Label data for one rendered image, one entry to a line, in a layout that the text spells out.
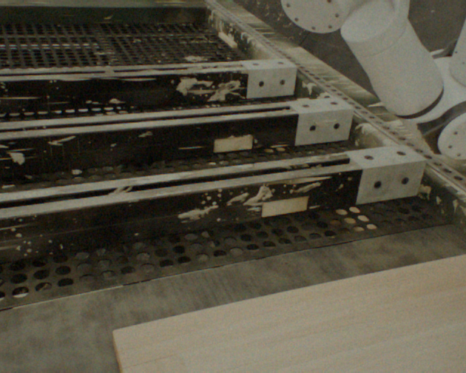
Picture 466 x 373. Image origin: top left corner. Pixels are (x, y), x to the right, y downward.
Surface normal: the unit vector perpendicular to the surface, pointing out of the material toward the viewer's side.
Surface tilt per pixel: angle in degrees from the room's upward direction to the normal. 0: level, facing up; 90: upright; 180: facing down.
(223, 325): 51
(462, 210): 39
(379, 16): 7
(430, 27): 0
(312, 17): 86
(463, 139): 90
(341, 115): 90
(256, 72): 90
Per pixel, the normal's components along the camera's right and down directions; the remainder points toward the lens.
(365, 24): -0.57, -0.51
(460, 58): -0.99, 0.07
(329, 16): -0.39, 0.86
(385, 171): 0.38, 0.49
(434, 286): 0.08, -0.86
